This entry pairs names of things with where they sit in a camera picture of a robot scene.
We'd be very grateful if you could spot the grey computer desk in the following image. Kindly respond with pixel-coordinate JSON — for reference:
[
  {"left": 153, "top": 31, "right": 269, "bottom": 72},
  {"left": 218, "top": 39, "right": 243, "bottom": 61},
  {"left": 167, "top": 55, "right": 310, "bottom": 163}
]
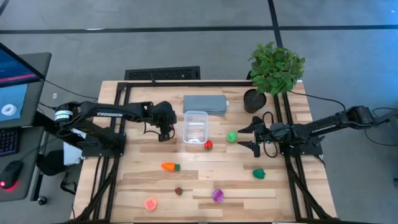
[{"left": 0, "top": 52, "right": 52, "bottom": 203}]

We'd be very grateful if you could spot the clear plastic tupperware container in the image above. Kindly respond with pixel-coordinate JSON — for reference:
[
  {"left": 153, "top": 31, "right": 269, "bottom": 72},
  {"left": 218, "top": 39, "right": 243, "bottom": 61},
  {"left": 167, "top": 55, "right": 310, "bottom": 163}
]
[{"left": 182, "top": 110, "right": 210, "bottom": 145}]

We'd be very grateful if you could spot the black monitor cable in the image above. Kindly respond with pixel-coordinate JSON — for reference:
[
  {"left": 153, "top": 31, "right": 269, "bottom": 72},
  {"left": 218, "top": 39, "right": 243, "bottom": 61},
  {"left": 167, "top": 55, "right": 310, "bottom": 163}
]
[{"left": 43, "top": 78, "right": 100, "bottom": 101}]

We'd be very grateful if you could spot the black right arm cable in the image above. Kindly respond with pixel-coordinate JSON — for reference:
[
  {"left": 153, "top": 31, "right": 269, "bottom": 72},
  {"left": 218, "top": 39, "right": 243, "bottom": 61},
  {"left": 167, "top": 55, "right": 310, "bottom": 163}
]
[{"left": 287, "top": 90, "right": 348, "bottom": 112}]

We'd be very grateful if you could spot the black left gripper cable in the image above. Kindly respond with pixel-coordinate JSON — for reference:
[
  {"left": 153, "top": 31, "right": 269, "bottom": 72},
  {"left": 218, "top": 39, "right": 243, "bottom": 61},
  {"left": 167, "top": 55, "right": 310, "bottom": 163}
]
[{"left": 143, "top": 120, "right": 163, "bottom": 136}]

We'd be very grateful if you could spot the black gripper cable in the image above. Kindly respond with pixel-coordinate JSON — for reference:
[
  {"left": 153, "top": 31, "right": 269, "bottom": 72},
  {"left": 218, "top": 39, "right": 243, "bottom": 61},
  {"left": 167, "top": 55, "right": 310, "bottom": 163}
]
[
  {"left": 143, "top": 120, "right": 163, "bottom": 136},
  {"left": 262, "top": 111, "right": 279, "bottom": 159}
]

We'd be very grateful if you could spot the black aluminium table frame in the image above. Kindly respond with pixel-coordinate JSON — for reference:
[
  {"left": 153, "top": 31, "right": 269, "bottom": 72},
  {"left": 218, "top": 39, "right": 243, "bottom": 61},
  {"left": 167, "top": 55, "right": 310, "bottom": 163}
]
[{"left": 70, "top": 80, "right": 338, "bottom": 224}]

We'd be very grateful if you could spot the black keyboard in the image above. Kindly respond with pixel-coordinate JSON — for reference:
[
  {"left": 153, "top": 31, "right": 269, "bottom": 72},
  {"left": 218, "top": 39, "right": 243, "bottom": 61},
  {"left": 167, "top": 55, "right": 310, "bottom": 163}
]
[{"left": 0, "top": 127, "right": 20, "bottom": 157}]

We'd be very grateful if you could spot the green plant in black pot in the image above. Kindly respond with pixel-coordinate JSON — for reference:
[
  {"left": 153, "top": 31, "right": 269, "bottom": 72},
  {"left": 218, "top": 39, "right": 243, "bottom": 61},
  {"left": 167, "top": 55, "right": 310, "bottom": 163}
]
[{"left": 243, "top": 41, "right": 307, "bottom": 114}]

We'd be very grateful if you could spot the pink orange toy peach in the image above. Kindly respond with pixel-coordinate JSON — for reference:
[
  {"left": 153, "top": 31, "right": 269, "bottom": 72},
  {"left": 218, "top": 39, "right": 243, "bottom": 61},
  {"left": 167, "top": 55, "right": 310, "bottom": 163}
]
[{"left": 144, "top": 197, "right": 158, "bottom": 212}]

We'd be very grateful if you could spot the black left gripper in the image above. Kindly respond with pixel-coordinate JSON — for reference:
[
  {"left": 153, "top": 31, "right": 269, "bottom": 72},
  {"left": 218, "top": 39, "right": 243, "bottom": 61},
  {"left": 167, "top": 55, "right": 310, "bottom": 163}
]
[{"left": 151, "top": 100, "right": 178, "bottom": 143}]

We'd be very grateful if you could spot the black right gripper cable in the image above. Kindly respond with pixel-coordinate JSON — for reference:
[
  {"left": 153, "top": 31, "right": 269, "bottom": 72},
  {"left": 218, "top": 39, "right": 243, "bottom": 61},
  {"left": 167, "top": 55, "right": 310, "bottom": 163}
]
[{"left": 262, "top": 111, "right": 279, "bottom": 159}]

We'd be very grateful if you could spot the computer monitor with blue screen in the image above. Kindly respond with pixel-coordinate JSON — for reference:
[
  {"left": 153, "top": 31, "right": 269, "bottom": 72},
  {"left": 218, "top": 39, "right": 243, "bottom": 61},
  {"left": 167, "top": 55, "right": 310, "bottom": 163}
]
[{"left": 0, "top": 42, "right": 44, "bottom": 130}]

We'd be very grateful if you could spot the black floor cable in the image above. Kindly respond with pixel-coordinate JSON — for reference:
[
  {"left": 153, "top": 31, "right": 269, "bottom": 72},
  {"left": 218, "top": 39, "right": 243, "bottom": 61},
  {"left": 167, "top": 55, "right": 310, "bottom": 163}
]
[{"left": 364, "top": 107, "right": 398, "bottom": 147}]

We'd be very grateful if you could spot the purple striped toy onion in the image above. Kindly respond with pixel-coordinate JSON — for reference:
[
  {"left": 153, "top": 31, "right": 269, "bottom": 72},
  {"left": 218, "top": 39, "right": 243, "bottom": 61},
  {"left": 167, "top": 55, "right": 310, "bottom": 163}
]
[{"left": 211, "top": 189, "right": 225, "bottom": 203}]

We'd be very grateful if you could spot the white bag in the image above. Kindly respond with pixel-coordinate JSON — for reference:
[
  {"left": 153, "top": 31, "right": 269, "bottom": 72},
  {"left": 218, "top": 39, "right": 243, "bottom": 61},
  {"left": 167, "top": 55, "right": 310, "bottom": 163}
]
[{"left": 63, "top": 128, "right": 86, "bottom": 166}]

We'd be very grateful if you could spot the black computer mouse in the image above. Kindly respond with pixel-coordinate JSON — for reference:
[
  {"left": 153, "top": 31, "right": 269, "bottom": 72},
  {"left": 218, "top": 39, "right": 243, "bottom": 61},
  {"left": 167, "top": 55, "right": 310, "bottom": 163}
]
[{"left": 0, "top": 160, "right": 24, "bottom": 190}]

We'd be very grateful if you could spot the black round stool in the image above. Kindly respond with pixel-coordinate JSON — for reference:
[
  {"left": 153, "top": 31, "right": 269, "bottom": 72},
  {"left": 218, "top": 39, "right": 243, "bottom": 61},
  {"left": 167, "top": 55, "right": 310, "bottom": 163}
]
[{"left": 36, "top": 149, "right": 67, "bottom": 177}]

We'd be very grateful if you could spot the dark grey floor stand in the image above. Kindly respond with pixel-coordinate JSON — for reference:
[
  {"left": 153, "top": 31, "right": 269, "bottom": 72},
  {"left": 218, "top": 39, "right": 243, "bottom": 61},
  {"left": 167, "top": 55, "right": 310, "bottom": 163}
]
[{"left": 373, "top": 108, "right": 398, "bottom": 125}]

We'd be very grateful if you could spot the orange toy carrot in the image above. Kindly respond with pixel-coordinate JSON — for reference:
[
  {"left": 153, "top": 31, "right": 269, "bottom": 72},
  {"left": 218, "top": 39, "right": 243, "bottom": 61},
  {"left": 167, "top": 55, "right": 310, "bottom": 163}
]
[{"left": 160, "top": 162, "right": 182, "bottom": 172}]

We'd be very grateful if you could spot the folded grey cloth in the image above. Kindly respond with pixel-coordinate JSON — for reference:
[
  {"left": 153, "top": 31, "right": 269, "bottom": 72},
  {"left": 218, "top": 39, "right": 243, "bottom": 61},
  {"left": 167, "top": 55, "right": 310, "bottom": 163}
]
[{"left": 182, "top": 94, "right": 230, "bottom": 117}]

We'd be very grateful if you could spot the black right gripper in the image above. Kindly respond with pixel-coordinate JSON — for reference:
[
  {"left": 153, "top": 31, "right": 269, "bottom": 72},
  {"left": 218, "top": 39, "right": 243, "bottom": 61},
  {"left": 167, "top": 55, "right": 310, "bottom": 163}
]
[{"left": 237, "top": 116, "right": 284, "bottom": 158}]

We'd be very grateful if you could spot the black monitor mount bar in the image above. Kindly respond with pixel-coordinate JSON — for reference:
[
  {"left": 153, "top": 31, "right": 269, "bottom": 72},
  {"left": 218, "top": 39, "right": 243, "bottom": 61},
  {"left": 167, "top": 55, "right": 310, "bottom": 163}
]
[{"left": 32, "top": 111, "right": 68, "bottom": 139}]

